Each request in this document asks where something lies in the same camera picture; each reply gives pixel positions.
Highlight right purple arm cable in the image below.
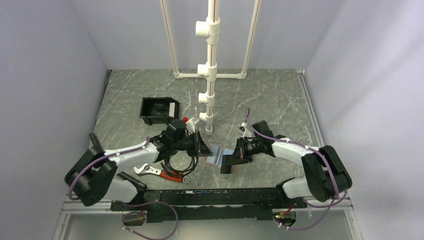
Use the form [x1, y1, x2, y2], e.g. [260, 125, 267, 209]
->
[244, 107, 349, 232]

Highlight white card stack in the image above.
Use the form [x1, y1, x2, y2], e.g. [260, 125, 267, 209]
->
[168, 102, 176, 118]

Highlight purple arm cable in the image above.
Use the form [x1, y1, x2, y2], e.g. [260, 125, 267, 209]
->
[67, 136, 180, 240]
[244, 107, 349, 232]

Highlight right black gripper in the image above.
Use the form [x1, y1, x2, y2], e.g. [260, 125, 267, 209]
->
[227, 136, 262, 166]

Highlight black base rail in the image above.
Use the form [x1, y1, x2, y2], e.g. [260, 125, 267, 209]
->
[111, 187, 307, 223]

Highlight coiled black cable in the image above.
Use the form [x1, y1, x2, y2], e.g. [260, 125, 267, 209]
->
[160, 150, 199, 178]

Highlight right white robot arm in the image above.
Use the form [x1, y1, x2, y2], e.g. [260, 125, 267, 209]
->
[220, 120, 353, 208]

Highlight white PVC pipe frame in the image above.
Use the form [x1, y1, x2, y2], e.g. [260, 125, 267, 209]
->
[160, 0, 261, 136]

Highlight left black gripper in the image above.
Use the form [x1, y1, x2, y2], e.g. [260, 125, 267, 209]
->
[172, 129, 213, 157]

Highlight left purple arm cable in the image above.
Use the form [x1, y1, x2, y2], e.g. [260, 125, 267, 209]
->
[67, 136, 180, 240]

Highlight red handled adjustable wrench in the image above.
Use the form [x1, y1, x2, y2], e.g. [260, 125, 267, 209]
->
[133, 163, 191, 184]

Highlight black plastic card bin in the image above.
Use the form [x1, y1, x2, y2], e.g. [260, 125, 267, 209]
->
[139, 97, 180, 126]

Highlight aluminium extrusion frame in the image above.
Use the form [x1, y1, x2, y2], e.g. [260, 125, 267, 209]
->
[54, 188, 363, 240]

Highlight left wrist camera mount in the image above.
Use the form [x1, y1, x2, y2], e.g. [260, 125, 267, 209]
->
[182, 116, 200, 134]

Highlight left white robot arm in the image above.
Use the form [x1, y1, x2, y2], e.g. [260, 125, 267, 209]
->
[64, 119, 213, 210]

